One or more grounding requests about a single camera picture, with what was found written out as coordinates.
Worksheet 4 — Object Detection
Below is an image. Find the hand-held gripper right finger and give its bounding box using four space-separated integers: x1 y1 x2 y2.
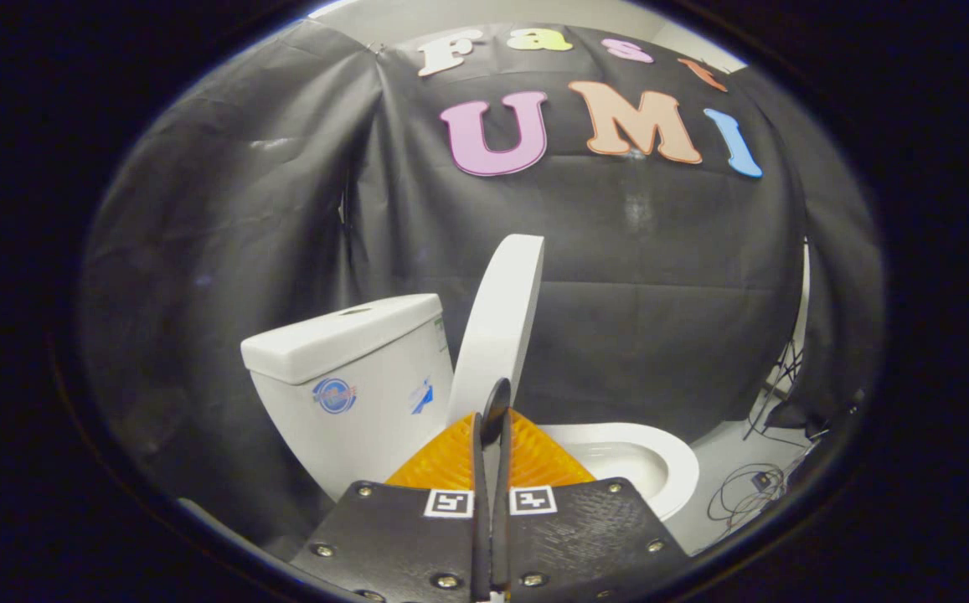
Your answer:
491 409 690 602

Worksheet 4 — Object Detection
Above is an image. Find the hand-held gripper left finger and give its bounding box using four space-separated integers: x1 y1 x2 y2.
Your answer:
291 410 492 602

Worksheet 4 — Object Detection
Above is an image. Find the white toilet lid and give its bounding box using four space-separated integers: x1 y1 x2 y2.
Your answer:
446 234 545 445

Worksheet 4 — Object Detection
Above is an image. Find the white toilet bowl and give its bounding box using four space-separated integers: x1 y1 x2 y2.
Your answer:
568 440 671 502

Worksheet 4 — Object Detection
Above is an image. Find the white toilet tank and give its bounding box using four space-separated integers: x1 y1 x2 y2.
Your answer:
241 293 456 502

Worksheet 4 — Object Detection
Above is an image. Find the black backdrop cloth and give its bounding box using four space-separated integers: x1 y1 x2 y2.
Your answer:
78 21 887 562

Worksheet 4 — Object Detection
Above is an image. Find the tangle of floor cables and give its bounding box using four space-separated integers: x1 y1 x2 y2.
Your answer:
706 435 828 528

